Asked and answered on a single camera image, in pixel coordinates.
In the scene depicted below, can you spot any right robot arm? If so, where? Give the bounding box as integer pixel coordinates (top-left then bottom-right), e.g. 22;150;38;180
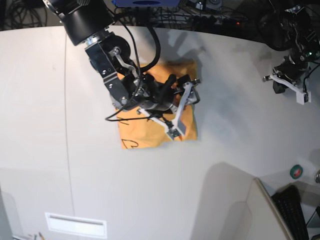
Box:
43;0;200;114

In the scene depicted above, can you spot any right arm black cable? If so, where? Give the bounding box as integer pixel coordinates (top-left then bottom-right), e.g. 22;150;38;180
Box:
119;22;161;76

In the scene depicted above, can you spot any blue box at top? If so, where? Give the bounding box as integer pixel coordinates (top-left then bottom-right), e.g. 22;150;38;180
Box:
111;0;180;8

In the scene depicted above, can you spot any black keyboard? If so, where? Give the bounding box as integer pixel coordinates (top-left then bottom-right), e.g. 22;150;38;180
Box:
271;185;309;240

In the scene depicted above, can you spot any yellow t-shirt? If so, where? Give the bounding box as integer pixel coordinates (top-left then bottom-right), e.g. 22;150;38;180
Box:
115;59;199;150

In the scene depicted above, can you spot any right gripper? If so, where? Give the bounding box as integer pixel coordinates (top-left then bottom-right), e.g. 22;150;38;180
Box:
134;73;192;114

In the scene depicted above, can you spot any green tape roll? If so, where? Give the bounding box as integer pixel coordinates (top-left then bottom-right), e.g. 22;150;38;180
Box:
289;164;304;180

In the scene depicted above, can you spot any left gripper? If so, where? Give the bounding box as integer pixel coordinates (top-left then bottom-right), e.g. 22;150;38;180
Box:
272;55;309;94

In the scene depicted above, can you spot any white label on table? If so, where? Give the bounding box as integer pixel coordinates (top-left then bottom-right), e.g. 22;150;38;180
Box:
44;212;108;240

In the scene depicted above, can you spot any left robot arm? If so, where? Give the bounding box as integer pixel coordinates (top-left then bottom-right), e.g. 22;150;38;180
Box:
266;0;320;94

